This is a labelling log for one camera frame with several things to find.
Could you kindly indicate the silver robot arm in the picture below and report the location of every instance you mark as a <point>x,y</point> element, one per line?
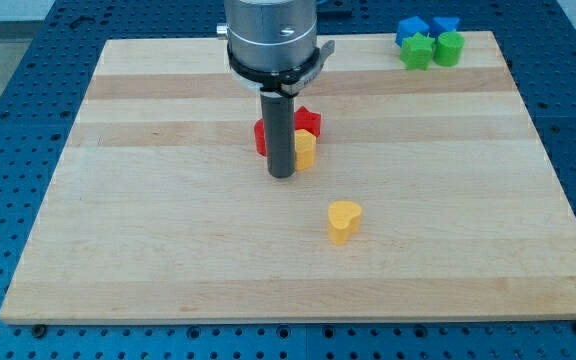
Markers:
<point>272,45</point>

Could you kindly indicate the yellow pentagon block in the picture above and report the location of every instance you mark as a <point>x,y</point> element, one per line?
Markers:
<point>305,149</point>

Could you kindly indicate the red cylinder block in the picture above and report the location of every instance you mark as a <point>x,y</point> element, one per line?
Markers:
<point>259,135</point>

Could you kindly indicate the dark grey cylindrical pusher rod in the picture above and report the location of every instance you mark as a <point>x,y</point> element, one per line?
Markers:
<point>278,119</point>

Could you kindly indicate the red star block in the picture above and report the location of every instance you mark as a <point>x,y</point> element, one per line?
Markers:
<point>304,119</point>

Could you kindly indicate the yellow heart block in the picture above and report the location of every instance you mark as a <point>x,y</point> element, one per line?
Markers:
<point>344,219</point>

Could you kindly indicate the light wooden board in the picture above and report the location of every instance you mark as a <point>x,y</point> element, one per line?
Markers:
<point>161,211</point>

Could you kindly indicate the green star block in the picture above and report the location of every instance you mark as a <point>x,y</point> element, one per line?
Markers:
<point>417,51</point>

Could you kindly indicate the blue cube block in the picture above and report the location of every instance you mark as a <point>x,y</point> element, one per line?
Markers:
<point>409,27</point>

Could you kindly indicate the green cylinder block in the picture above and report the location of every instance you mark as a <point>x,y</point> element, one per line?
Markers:
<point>449,48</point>

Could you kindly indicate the blue pentagon block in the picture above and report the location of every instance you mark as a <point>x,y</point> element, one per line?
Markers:
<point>439,25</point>

